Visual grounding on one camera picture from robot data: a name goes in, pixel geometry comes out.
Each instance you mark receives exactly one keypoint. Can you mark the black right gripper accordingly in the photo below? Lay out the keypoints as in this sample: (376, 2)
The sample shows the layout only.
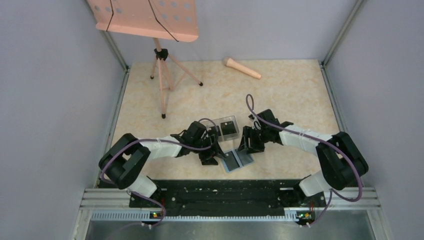
(248, 132)

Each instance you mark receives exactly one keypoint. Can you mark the pink microphone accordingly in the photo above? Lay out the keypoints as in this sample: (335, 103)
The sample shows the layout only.
(229, 62)

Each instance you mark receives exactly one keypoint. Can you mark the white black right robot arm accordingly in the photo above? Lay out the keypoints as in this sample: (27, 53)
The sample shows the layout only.
(341, 162)

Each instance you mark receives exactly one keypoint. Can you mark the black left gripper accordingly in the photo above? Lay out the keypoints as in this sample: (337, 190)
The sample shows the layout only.
(207, 158)

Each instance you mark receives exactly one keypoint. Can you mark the beige leather card holder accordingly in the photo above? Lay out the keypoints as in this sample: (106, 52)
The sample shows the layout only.
(236, 157)

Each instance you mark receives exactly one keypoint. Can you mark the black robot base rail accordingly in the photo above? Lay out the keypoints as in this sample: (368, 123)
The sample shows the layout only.
(227, 198)

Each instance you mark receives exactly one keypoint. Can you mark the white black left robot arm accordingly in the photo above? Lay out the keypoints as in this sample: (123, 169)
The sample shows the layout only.
(122, 164)

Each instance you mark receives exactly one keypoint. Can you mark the pink music stand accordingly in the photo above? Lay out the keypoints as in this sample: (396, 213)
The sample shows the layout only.
(156, 19)

